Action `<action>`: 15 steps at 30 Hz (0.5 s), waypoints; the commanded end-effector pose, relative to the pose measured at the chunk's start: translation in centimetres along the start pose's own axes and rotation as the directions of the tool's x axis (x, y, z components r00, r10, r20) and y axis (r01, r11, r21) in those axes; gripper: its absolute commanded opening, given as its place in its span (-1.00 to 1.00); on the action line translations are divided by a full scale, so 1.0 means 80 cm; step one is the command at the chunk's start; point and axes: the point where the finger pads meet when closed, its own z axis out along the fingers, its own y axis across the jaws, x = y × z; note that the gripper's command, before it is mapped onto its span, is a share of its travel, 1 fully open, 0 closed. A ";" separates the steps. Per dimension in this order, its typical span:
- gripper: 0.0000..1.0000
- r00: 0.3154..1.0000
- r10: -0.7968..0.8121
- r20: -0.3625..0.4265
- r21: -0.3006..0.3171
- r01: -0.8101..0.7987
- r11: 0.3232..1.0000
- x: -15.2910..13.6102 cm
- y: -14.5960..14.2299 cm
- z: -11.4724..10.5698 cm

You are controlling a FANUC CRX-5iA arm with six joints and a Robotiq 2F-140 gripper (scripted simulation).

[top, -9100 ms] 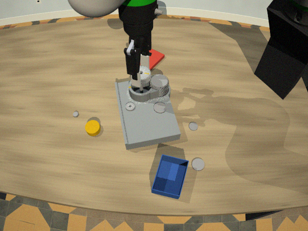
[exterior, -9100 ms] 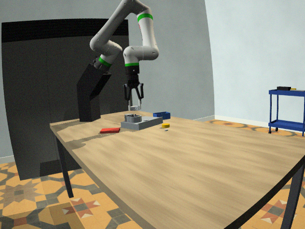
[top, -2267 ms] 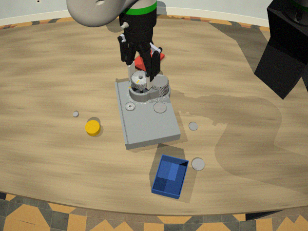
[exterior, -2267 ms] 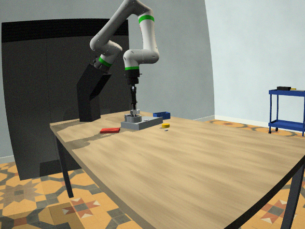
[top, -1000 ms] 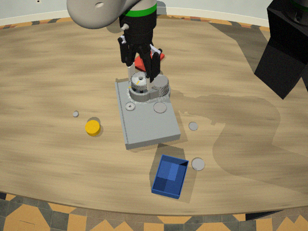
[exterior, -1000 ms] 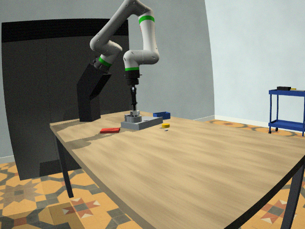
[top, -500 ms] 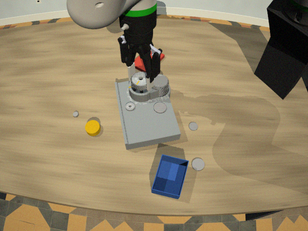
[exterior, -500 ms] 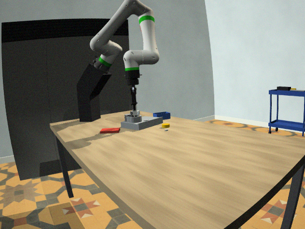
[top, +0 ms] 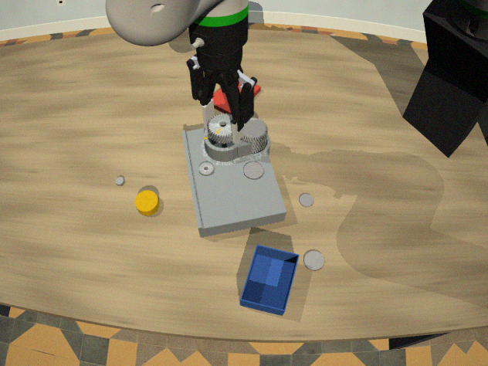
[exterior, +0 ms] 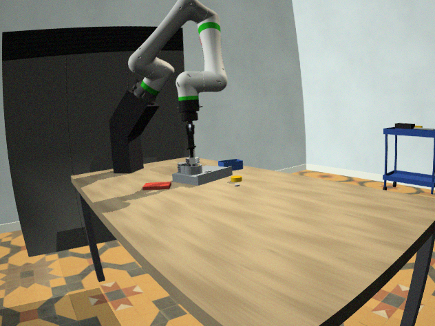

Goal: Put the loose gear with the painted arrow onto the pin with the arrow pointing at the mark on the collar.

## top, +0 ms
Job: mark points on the yellow disc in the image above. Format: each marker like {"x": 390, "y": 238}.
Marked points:
{"x": 147, "y": 203}

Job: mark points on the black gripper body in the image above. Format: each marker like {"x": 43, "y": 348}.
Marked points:
{"x": 229, "y": 63}

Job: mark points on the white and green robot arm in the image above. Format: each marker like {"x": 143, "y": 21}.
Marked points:
{"x": 223, "y": 28}

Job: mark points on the blue open tray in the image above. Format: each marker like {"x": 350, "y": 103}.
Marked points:
{"x": 269, "y": 281}

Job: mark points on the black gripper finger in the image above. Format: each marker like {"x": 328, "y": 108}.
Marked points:
{"x": 197, "y": 81}
{"x": 240, "y": 113}

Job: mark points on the white gear with yellow arrow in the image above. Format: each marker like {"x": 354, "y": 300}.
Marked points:
{"x": 220, "y": 128}

